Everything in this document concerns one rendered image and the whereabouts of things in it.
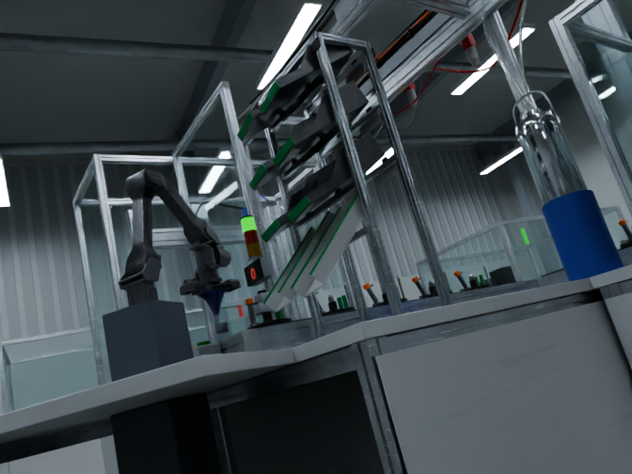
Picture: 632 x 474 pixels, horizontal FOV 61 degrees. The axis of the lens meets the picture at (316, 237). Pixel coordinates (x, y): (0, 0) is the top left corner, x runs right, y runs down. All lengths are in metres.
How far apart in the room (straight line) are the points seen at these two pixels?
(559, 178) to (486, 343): 0.83
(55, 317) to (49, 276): 0.68
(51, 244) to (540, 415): 9.33
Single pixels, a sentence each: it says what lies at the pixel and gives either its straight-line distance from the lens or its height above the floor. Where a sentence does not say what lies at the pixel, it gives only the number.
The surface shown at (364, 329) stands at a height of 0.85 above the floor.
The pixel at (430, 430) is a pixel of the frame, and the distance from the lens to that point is 0.97.
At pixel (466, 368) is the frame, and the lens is 1.06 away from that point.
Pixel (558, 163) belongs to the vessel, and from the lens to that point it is 1.83.
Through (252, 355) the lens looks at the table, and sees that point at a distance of 0.93.
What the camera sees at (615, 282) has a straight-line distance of 1.46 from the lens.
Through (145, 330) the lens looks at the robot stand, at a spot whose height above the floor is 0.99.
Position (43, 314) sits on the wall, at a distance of 9.71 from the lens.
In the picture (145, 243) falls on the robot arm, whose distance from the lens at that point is 1.45.
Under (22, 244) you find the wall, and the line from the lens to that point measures 10.03.
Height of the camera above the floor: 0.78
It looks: 15 degrees up
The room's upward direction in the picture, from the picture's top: 15 degrees counter-clockwise
